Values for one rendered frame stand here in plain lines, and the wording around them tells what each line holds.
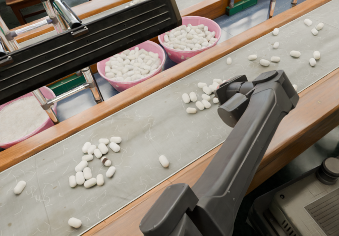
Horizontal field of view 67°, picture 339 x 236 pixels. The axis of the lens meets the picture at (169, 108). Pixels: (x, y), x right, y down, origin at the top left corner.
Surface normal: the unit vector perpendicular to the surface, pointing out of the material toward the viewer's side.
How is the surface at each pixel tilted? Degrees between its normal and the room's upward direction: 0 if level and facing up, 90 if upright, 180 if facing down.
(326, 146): 0
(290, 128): 0
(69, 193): 0
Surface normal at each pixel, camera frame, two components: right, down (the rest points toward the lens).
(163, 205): -0.57, -0.81
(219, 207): 0.61, -0.28
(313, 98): -0.09, -0.66
